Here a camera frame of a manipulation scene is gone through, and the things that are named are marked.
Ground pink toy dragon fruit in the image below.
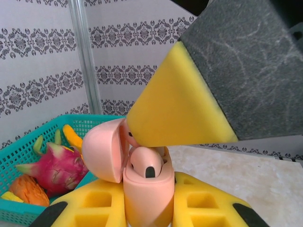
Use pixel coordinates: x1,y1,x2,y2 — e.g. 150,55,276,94
15,129,90,199

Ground pink earbud charging case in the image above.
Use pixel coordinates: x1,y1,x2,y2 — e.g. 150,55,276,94
81,118,176,227

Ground small yellow toy fruit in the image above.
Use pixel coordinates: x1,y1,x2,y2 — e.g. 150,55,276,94
0,191,25,203

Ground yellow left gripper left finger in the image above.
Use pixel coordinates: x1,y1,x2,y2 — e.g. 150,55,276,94
51,178,126,227

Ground yellow toy banana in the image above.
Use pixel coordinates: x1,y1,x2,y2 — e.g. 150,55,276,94
62,124,84,149

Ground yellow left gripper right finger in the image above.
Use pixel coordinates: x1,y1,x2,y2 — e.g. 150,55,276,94
170,172,252,227

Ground teal plastic basket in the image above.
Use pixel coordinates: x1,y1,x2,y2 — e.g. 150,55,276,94
0,114,126,227

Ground orange toy mango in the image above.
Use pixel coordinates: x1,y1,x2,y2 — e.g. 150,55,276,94
8,174,51,208

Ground aluminium right frame post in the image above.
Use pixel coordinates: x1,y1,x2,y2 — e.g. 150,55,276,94
68,0,103,117

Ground pink wireless earbud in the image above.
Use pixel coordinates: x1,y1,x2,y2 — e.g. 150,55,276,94
122,122,141,149
129,146,164,179

